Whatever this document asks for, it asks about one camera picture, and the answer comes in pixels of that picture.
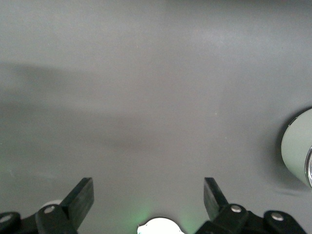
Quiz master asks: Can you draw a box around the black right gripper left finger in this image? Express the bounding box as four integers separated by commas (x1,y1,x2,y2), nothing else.
0,177,95,234

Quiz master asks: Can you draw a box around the glass lid with beige knob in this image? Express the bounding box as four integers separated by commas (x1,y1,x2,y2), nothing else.
304,146,312,188

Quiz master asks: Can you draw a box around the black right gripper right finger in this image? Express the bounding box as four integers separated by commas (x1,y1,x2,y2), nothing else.
195,177,308,234

